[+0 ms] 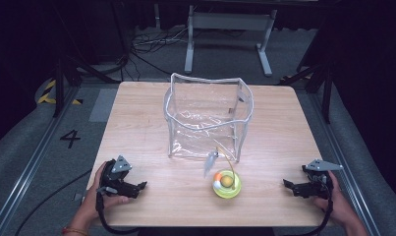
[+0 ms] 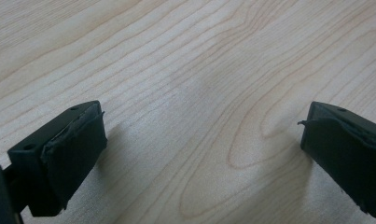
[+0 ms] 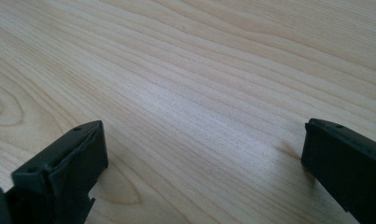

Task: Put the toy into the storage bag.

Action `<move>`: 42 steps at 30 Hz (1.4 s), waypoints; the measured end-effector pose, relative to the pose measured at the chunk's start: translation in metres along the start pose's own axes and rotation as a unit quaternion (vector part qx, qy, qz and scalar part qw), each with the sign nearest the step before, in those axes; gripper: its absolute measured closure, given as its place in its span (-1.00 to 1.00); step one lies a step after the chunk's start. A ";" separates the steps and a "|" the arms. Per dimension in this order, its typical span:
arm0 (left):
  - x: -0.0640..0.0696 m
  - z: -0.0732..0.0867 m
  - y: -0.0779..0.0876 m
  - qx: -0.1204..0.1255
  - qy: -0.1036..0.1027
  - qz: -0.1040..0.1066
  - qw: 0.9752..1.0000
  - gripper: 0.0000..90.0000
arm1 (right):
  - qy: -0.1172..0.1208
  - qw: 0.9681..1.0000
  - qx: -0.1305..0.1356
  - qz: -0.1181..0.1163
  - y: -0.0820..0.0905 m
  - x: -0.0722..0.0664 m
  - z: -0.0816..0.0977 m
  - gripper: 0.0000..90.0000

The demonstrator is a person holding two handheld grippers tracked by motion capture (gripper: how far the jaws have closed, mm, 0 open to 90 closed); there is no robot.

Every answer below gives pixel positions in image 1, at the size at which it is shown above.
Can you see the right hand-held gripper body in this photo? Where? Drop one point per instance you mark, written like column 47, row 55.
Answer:
column 318, row 183

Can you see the clear plastic bag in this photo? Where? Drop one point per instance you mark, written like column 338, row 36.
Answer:
column 207, row 108

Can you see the yellow-green cat toy with feather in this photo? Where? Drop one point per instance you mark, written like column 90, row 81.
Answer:
column 227, row 187

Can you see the grey metal table frame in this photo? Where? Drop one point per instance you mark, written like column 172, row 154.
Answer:
column 230, row 21

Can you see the yellow and black floor tape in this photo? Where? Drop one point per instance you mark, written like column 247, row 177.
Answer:
column 48, row 95

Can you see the person's right hand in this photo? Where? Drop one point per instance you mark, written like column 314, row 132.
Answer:
column 338, row 205

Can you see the aluminium floor rail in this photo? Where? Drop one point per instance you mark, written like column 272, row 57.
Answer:
column 28, row 170
column 346, row 157

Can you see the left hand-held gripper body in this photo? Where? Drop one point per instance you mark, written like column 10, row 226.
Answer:
column 115, row 180

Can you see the black metal stand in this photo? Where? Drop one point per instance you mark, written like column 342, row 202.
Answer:
column 63, row 78
column 326, row 85

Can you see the person's left hand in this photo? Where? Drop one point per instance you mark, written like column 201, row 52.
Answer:
column 94, row 198

